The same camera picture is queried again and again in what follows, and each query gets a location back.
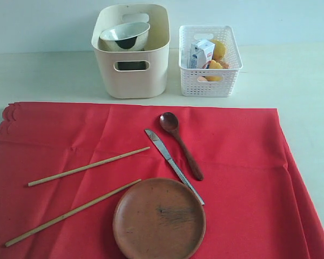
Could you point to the dark wooden spoon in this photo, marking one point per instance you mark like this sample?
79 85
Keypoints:
170 123

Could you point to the steel table knife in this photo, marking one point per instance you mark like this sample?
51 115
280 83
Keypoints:
165 153

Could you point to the stainless steel cup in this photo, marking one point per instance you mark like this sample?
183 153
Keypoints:
131 65

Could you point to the yellow cheese wedge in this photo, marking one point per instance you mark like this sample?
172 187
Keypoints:
214 66

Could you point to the small milk carton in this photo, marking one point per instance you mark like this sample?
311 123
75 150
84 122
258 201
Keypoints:
201 53

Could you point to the brown wooden plate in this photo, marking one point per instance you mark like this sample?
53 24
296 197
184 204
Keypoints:
159 218

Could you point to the orange fried nugget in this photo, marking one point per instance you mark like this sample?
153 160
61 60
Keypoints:
224 64

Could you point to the yellow lemon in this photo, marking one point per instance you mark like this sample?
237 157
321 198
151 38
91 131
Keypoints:
219 49

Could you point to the white ceramic bowl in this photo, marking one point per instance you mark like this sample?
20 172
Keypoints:
126 37

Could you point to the wooden chopstick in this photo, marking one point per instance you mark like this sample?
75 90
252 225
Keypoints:
86 167
68 214

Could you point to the white perforated plastic basket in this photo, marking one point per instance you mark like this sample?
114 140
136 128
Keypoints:
190 86

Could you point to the cream plastic bin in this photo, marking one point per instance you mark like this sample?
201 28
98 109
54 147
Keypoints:
134 84

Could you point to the red tablecloth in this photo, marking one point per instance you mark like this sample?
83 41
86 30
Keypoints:
256 203

